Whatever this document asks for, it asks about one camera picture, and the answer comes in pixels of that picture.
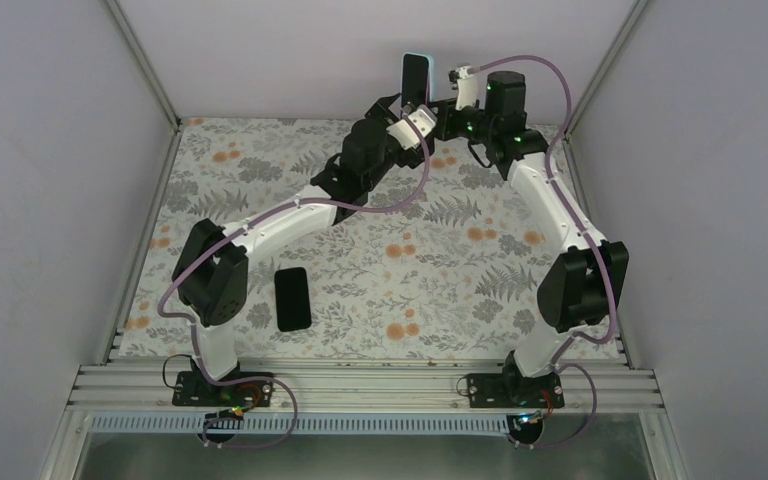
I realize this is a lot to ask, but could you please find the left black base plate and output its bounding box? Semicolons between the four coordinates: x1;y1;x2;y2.
171;371;274;409

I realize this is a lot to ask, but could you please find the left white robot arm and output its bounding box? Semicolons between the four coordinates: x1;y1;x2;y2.
158;97;437;405

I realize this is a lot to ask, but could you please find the black smartphone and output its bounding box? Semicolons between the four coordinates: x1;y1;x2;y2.
401;54;430;109

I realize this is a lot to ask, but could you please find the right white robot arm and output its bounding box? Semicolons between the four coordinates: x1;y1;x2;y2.
434;66;629;407

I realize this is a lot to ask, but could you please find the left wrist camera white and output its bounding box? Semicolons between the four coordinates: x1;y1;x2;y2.
386;106;437;150

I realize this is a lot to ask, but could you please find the black phone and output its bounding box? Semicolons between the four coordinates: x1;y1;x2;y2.
274;267;312;333

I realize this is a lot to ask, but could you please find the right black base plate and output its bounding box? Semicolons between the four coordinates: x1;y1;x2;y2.
456;373;565;410

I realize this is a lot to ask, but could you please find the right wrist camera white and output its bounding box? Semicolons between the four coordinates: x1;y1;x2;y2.
449;65;479;111

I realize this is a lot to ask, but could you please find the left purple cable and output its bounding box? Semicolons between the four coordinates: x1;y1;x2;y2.
157;99;433;386

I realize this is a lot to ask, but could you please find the floral patterned table mat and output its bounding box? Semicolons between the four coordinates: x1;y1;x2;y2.
118;117;627;362

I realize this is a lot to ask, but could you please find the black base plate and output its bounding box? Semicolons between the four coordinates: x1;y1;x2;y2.
171;371;274;409
456;373;565;410

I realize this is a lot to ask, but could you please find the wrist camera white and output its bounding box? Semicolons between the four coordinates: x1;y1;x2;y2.
386;106;437;150
449;65;479;111

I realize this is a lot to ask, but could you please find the aluminium rail base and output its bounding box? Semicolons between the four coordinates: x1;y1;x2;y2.
42;360;687;479

